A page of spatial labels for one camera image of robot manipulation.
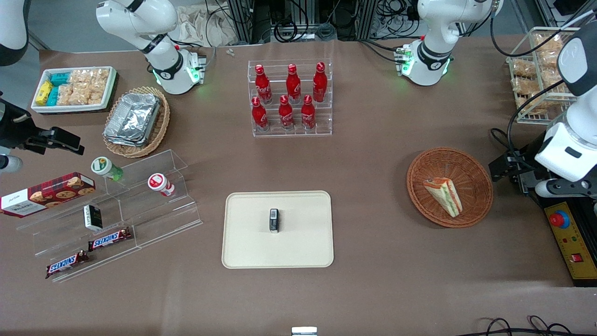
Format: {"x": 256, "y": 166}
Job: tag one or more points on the yellow snack packet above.
{"x": 44, "y": 93}

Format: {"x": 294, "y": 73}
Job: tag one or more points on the aluminium profile frame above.
{"x": 240, "y": 21}

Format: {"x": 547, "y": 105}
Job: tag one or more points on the clear acrylic bottle rack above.
{"x": 324, "y": 121}

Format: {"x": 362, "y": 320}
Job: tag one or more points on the small black and white box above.
{"x": 93, "y": 217}

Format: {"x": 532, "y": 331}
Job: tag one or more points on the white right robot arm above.
{"x": 140, "y": 18}

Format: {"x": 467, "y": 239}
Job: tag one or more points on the green lidded drink bottle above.
{"x": 103, "y": 166}

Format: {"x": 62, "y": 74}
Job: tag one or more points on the yellow emergency stop control box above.
{"x": 573, "y": 247}

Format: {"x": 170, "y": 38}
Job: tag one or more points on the clear bag of rice crackers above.
{"x": 73, "y": 94}
{"x": 99, "y": 86}
{"x": 80, "y": 77}

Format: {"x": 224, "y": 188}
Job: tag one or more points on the grey metal bracket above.
{"x": 527, "y": 182}

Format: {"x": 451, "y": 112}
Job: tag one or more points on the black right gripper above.
{"x": 13, "y": 127}

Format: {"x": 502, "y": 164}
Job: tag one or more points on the small black rectangular case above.
{"x": 274, "y": 220}

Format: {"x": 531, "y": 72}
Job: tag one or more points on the clear acrylic stepped shelf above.
{"x": 158, "y": 219}

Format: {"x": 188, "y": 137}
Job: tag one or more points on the red cola bottle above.
{"x": 259, "y": 116}
{"x": 320, "y": 84}
{"x": 286, "y": 115}
{"x": 308, "y": 115}
{"x": 293, "y": 86}
{"x": 263, "y": 88}

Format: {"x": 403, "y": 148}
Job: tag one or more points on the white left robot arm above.
{"x": 433, "y": 28}

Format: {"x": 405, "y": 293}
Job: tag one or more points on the oval light wicker basket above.
{"x": 161, "y": 130}

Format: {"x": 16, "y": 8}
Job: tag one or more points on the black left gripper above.
{"x": 526, "y": 164}

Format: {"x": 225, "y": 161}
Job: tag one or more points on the teal snack packet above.
{"x": 52, "y": 96}
{"x": 59, "y": 79}

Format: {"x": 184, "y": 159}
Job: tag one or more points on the beige plastic tray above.
{"x": 298, "y": 247}

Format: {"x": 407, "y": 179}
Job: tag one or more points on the round brown wicker basket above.
{"x": 429, "y": 205}

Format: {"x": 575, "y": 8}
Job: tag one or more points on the clear bag of fried snacks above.
{"x": 549, "y": 70}
{"x": 549, "y": 43}
{"x": 523, "y": 68}
{"x": 523, "y": 85}
{"x": 531, "y": 105}

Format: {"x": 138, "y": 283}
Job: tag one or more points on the red tartan cookie box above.
{"x": 46, "y": 193}

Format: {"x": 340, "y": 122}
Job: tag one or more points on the triangular sandwich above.
{"x": 444, "y": 196}

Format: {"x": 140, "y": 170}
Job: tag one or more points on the white crumpled cloth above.
{"x": 205, "y": 25}

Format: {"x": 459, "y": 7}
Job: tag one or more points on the red lidded drink bottle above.
{"x": 159, "y": 183}

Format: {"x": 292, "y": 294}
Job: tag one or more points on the stacked aluminium foil trays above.
{"x": 133, "y": 119}

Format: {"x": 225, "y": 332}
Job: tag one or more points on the Snickers chocolate bar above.
{"x": 66, "y": 264}
{"x": 110, "y": 239}

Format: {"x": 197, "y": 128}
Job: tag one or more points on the white rectangular snack tray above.
{"x": 109, "y": 95}

